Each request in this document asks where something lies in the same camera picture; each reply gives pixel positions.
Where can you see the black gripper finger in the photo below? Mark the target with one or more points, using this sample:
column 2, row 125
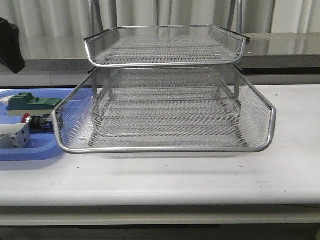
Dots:
column 10, row 51

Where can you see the red emergency push button switch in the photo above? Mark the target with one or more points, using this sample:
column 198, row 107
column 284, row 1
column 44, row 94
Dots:
column 42, row 123

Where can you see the silver mesh tray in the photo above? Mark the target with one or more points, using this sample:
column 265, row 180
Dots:
column 165, row 118
column 75, row 131
column 173, row 45

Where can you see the small white component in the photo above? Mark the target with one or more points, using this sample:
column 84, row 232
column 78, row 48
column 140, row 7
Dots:
column 4, row 102

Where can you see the green and beige terminal block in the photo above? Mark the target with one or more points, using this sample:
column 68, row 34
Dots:
column 26, row 103

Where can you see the blue plastic tray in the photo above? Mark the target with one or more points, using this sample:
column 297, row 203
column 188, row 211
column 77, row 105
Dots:
column 42, row 145

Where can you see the silver mesh top tray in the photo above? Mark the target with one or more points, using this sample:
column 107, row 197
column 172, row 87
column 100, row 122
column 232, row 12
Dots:
column 173, row 45

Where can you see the silver mesh bottom tray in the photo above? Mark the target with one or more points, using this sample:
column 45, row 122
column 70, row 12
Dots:
column 165, row 118

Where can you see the grey metal rack frame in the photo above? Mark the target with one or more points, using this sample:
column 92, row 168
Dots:
column 166, row 87

